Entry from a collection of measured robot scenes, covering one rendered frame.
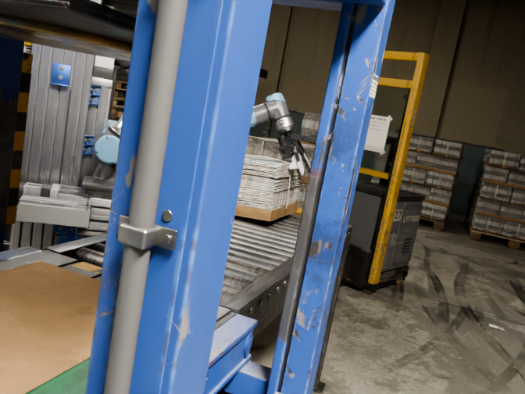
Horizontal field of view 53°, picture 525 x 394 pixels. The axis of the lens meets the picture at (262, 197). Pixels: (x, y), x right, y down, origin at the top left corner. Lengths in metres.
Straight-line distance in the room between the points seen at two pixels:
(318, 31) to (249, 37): 9.69
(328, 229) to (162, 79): 0.66
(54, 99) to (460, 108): 7.94
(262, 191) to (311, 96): 7.97
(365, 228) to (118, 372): 3.94
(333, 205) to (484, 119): 8.66
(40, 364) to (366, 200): 3.63
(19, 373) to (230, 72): 0.61
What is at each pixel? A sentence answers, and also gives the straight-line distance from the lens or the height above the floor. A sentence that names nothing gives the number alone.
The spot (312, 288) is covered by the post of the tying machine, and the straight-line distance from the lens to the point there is 1.02.
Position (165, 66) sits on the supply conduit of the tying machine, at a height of 1.26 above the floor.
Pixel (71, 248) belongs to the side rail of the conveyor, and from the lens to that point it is 1.46.
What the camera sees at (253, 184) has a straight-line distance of 2.06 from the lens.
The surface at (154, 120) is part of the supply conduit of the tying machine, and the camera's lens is 0.38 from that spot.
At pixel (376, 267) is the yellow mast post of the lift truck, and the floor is 0.23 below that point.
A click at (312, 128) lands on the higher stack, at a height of 1.18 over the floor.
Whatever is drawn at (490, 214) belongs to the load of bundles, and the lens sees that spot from 7.94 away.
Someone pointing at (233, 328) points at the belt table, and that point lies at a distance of 1.11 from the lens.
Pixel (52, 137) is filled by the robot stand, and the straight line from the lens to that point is 2.48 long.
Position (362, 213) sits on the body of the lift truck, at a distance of 4.32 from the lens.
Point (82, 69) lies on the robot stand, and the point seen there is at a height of 1.27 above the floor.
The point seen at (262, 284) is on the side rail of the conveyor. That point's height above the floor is 0.80.
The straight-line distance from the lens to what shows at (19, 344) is 0.96.
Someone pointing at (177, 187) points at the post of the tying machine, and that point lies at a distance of 0.40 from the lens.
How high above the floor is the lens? 1.24
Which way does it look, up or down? 9 degrees down
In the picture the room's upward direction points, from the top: 10 degrees clockwise
